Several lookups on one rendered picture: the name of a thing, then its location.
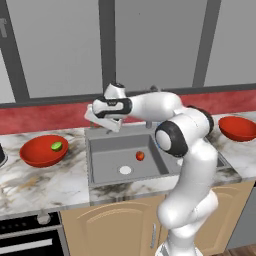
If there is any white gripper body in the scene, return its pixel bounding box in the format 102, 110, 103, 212
83, 103, 123, 133

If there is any grey sink basin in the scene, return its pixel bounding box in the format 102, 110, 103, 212
84, 123, 232, 188

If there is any red apple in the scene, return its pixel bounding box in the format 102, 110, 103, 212
135, 150, 146, 162

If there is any red bowl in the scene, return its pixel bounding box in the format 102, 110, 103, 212
218, 115, 256, 143
19, 134, 70, 169

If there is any green kiwi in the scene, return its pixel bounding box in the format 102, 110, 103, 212
50, 141, 64, 152

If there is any grey framed window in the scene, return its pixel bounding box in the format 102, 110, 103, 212
0, 0, 256, 108

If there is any black hob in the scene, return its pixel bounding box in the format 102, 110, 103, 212
0, 143, 9, 168

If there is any beige cupboard door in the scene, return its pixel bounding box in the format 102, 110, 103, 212
194, 180, 255, 256
59, 195, 168, 256

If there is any silver oven knob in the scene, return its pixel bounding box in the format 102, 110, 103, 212
36, 213, 52, 225

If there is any black oven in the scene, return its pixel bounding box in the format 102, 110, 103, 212
0, 211, 70, 256

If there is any grey dishwasher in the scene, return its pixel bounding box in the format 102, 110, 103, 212
225, 186, 256, 250

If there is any silver cupboard door handle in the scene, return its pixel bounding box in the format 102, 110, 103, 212
150, 222, 158, 250

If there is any silver oven door handle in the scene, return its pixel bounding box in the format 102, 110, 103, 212
0, 237, 45, 256

